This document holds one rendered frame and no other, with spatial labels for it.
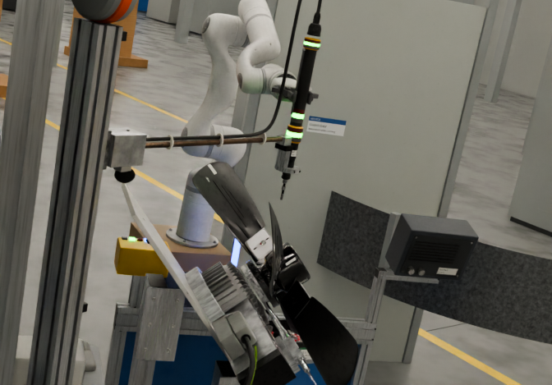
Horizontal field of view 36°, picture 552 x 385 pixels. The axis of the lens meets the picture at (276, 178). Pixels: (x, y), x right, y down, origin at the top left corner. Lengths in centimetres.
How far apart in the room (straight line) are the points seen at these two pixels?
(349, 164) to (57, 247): 272
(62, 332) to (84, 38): 63
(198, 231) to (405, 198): 180
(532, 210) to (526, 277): 478
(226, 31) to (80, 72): 118
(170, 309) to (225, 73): 99
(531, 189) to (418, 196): 434
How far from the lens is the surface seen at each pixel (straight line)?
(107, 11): 169
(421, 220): 294
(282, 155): 229
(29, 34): 86
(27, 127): 89
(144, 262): 267
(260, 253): 228
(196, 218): 297
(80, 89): 174
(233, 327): 201
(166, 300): 218
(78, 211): 180
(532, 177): 883
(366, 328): 301
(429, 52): 441
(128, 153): 183
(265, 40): 259
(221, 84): 289
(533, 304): 412
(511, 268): 406
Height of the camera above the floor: 195
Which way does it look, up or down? 13 degrees down
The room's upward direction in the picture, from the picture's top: 11 degrees clockwise
